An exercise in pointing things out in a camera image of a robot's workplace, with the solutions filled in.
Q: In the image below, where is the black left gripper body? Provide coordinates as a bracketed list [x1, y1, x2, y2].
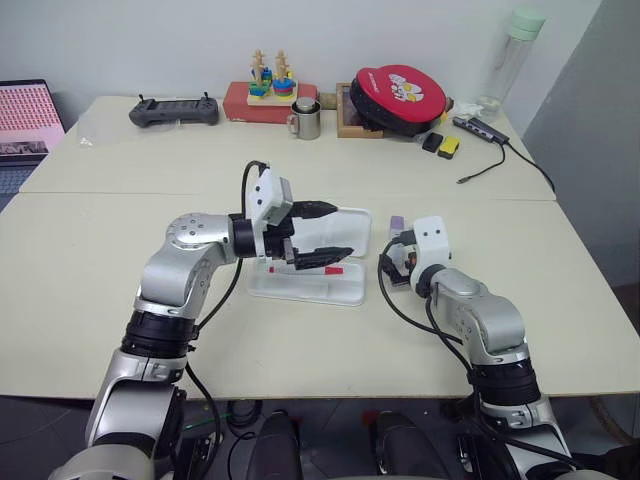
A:
[263, 218, 302, 268]

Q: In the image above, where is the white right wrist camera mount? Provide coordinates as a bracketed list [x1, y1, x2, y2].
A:
[408, 215, 452, 282]

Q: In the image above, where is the wooden colourful stacking toy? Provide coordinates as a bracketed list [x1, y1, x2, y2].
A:
[245, 48, 300, 107]

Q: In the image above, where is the small yellow black block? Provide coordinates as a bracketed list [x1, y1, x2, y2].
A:
[436, 135, 462, 162]

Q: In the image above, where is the white plastic pencil case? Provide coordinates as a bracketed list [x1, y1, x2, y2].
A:
[247, 205, 374, 308]

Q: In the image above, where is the black floor cable coil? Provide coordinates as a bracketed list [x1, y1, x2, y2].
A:
[226, 399, 265, 428]

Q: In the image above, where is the red and black round pad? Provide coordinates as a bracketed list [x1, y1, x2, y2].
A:
[348, 62, 450, 139]

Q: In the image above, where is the red marker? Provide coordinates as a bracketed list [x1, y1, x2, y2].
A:
[267, 266, 347, 277]

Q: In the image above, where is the clear bottle with green lid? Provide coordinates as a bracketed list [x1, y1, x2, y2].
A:
[476, 4, 548, 119]

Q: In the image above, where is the laptop with pink screen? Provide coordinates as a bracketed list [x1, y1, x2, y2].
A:
[0, 78, 67, 214]

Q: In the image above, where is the stainless steel mug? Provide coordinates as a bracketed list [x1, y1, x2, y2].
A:
[285, 96, 323, 141]

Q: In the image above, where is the grey USB hub with cable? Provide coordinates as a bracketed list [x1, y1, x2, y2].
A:
[451, 115, 557, 192]

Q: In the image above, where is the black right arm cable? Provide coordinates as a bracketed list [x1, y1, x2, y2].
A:
[378, 238, 586, 471]

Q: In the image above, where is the dark grey remote controller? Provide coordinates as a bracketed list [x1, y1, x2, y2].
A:
[128, 93, 222, 129]

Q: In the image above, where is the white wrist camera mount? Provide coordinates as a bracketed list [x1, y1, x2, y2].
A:
[408, 215, 452, 282]
[247, 167, 296, 259]

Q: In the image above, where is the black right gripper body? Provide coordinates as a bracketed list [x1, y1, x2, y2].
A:
[394, 229, 419, 287]

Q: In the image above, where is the wooden tray frame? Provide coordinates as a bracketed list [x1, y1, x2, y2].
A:
[335, 81, 387, 140]

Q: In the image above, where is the dark rounded shape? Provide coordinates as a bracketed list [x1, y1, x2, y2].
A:
[248, 411, 305, 480]
[373, 410, 437, 480]

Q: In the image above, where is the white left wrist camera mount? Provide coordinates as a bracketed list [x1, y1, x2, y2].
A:
[247, 167, 296, 259]

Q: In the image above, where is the white crumpled tissue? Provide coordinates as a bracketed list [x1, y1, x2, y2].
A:
[451, 98, 485, 120]

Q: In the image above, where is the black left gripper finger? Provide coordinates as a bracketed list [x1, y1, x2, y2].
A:
[291, 199, 340, 220]
[293, 245, 356, 272]

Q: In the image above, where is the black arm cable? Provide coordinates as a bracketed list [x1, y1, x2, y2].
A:
[185, 160, 267, 480]
[378, 238, 586, 471]

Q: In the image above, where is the red cardboard box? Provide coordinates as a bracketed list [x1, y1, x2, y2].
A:
[222, 80, 322, 123]

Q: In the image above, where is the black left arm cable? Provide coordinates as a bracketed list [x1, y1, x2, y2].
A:
[185, 160, 267, 480]

